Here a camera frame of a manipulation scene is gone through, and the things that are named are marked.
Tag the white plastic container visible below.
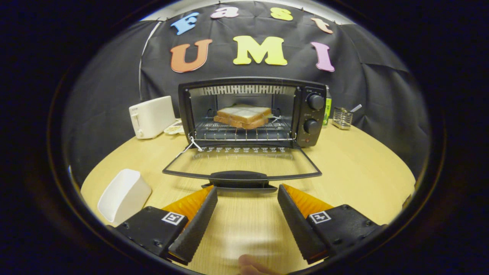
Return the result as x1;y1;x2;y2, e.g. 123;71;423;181
97;169;152;226

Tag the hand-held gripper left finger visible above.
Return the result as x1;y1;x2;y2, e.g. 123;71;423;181
114;186;219;265

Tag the white pop-up toaster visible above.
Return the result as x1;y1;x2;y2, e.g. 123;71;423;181
129;95;177;139

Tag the wire cutlery holder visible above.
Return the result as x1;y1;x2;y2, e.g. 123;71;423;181
332;107;353;130

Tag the toasted bread sandwich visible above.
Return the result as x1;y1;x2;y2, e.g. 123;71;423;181
213;104;272;129

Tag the white string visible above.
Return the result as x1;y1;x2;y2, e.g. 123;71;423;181
180;136;204;155

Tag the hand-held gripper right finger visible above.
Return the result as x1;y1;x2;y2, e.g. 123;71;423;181
277;184;386;265

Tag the black toaster oven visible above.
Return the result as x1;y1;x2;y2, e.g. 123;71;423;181
162;77;327;193

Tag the small dish of seeds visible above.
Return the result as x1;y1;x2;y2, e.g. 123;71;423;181
164;119;185;135

